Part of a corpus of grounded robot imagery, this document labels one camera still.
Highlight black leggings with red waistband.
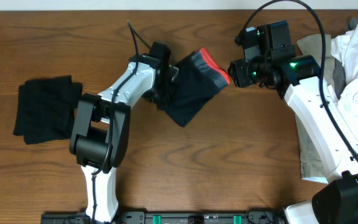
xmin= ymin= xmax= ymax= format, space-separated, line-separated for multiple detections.
xmin=152 ymin=48 xmax=231 ymax=127

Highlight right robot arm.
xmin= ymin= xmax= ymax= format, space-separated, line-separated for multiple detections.
xmin=228 ymin=55 xmax=358 ymax=223

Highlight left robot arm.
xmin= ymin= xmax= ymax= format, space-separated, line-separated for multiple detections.
xmin=69 ymin=54 xmax=178 ymax=223

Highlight khaki beige garment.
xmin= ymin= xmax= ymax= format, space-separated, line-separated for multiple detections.
xmin=295 ymin=34 xmax=336 ymax=184

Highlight grey garment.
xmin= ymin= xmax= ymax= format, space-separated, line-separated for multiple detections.
xmin=333 ymin=17 xmax=358 ymax=100

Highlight folded black garment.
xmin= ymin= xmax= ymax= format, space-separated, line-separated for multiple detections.
xmin=13 ymin=76 xmax=83 ymax=144

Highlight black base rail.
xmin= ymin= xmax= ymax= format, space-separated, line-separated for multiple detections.
xmin=40 ymin=209 xmax=288 ymax=224

